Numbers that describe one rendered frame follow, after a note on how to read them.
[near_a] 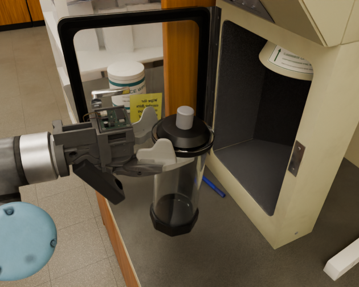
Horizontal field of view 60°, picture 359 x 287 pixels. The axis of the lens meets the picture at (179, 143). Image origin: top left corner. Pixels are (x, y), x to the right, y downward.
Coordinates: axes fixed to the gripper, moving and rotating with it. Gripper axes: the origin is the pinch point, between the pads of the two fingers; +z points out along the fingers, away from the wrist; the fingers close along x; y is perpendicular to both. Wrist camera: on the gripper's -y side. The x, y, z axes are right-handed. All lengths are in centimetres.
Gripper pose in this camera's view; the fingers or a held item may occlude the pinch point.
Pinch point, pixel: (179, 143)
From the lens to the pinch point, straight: 55.0
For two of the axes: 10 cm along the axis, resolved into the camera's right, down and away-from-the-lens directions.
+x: -3.2, -6.0, 7.4
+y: 0.4, -7.8, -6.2
